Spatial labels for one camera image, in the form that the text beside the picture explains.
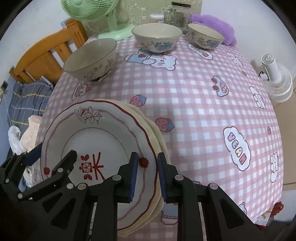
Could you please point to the pink checkered tablecloth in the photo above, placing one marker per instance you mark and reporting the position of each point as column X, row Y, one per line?
column 215, row 116

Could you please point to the white standing fan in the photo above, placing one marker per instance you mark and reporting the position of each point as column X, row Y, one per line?
column 277, row 79

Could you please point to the scalloped yellow flower plate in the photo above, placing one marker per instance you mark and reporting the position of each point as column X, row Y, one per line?
column 162, row 148

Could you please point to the purple plush cushion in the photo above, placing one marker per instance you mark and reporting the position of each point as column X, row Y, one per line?
column 218, row 25

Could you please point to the wall socket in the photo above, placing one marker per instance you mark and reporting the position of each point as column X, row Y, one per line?
column 4, row 86

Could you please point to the glass mug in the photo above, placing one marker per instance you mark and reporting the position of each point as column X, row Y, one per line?
column 167, row 15

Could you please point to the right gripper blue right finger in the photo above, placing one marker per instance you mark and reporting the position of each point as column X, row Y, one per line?
column 204, row 211

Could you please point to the red white package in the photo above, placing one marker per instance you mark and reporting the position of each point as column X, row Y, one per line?
column 266, row 218

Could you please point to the wooden chair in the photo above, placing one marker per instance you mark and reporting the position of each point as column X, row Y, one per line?
column 39, row 60

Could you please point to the cotton swab container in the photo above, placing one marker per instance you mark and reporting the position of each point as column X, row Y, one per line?
column 156, row 18

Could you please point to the glass jar with lid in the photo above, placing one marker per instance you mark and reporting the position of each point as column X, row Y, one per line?
column 180, row 15

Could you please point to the green desk fan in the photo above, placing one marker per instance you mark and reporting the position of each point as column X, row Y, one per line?
column 89, row 10

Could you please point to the ceramic bowl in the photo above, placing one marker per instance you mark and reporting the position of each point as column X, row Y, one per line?
column 157, row 37
column 93, row 61
column 205, row 37

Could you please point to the beige cloth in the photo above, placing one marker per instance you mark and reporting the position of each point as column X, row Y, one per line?
column 28, row 139

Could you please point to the round yellow flower plate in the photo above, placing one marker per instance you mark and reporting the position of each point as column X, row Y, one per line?
column 114, row 132

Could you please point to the grey plaid cloth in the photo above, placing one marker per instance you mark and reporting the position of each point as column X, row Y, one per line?
column 28, row 100

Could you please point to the red pattern white plate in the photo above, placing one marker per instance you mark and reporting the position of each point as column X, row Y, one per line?
column 67, row 132

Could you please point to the green patterned board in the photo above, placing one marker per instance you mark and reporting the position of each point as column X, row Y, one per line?
column 132, row 12

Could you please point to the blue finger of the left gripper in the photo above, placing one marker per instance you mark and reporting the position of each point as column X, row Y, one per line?
column 62, row 170
column 34, row 155

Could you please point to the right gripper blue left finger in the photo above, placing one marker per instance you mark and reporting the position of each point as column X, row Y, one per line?
column 90, row 212

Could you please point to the white plastic bag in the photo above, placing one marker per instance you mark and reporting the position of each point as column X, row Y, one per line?
column 14, row 140

